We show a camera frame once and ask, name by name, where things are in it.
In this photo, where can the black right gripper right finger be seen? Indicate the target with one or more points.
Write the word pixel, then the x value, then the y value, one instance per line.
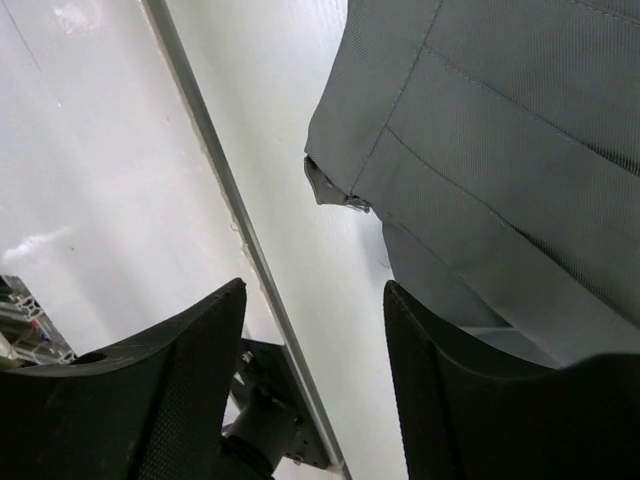
pixel 470 411

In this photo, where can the grey skirt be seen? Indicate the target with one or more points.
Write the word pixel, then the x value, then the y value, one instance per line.
pixel 498 144

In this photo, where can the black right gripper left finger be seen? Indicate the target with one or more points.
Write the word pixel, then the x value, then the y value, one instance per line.
pixel 148 407

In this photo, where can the aluminium table edge rail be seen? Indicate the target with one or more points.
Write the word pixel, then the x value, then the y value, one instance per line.
pixel 167 33

